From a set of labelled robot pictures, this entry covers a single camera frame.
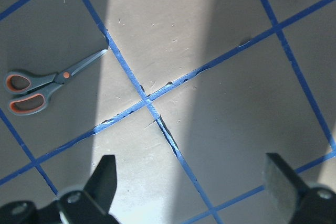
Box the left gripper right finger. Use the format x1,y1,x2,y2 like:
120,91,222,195
263,153,307,220

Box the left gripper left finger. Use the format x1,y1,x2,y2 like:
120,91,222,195
83,155,117,214

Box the grey orange scissors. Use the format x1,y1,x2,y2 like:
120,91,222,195
4,49,108,116

